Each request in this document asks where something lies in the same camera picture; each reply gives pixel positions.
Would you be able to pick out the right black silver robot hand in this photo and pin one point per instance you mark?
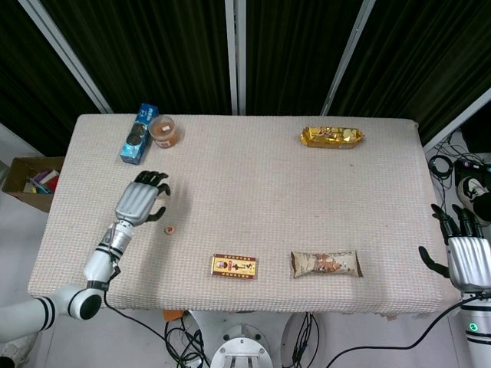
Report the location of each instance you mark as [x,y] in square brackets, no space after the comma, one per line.
[470,257]

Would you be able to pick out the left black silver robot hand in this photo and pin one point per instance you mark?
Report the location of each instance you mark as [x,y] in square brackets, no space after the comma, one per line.
[138,199]

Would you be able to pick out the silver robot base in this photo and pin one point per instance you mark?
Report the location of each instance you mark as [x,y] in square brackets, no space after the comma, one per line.
[243,349]

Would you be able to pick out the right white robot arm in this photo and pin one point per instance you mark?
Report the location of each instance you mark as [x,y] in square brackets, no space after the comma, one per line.
[477,329]

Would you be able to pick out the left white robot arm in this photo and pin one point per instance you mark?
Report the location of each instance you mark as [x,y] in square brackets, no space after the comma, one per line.
[97,262]

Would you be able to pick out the small round token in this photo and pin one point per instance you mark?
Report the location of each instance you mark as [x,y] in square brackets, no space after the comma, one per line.
[169,230]

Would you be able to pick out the blue cookie box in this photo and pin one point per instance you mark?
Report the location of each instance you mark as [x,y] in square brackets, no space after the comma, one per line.
[137,138]

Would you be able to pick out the black white sneaker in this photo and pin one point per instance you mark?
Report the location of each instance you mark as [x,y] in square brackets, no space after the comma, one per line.
[473,195]

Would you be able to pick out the clear plastic snack jar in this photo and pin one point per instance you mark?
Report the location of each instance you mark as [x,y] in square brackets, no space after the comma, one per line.
[165,132]

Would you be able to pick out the colourful packs in box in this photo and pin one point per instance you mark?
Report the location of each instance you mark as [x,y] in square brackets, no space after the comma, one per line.
[42,182]

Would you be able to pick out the yellow red spice box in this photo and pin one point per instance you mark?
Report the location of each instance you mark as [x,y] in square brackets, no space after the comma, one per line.
[234,266]

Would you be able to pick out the brown cardboard box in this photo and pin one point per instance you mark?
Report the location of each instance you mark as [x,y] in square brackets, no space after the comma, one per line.
[15,180]

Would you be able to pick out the beige waffle tablecloth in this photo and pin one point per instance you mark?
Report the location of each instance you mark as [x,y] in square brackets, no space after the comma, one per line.
[268,199]

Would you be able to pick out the beige snack bag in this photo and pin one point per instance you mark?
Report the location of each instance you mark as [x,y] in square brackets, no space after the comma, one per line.
[326,263]

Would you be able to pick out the black pleated curtain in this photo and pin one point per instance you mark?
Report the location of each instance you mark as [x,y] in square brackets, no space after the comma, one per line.
[161,50]

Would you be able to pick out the gold biscuit pack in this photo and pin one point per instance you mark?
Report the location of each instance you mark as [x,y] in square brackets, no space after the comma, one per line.
[331,137]

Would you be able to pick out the grey metal frame post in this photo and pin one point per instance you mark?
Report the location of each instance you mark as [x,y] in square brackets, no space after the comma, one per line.
[347,57]
[236,57]
[69,57]
[456,119]

